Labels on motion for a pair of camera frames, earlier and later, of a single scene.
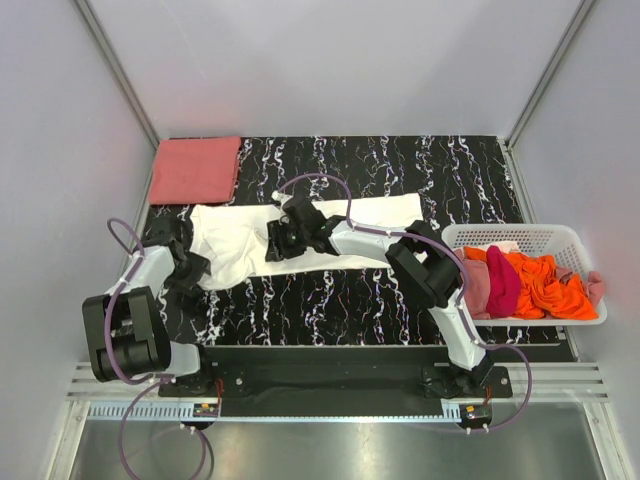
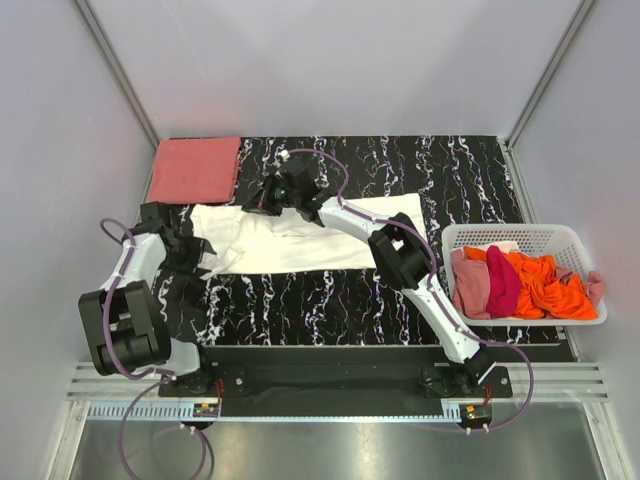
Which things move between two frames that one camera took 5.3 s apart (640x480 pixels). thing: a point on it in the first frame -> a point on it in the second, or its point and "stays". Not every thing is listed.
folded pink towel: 195,170 stays
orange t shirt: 541,288 stays
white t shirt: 234,237 stays
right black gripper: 277,248 -> 262,200
